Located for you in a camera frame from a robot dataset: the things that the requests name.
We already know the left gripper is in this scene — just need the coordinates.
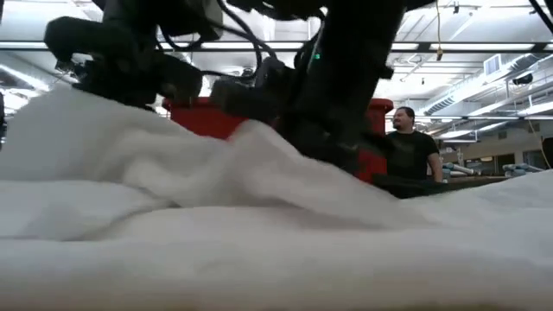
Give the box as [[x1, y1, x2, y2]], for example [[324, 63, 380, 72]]
[[42, 16, 205, 110]]

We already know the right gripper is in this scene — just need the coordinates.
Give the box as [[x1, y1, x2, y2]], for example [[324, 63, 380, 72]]
[[279, 67, 391, 175]]

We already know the white t-shirt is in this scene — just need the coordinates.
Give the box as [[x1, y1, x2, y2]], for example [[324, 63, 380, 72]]
[[0, 84, 553, 311]]

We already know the red plastic laundry basket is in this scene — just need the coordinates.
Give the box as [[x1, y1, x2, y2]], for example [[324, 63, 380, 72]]
[[162, 97, 395, 185]]

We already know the person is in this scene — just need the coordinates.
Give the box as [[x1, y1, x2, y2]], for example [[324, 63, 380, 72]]
[[373, 106, 445, 183]]

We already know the beige wooden desk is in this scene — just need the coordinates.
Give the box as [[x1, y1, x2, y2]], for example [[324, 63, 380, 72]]
[[447, 175, 511, 185]]

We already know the overhead linear light bar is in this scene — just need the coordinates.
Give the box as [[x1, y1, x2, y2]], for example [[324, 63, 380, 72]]
[[0, 41, 553, 54]]

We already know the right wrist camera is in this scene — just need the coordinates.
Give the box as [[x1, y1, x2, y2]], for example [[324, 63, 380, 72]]
[[209, 55, 299, 127]]

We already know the thin yellow hanging cable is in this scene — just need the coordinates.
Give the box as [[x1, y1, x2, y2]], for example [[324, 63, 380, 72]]
[[434, 0, 444, 62]]

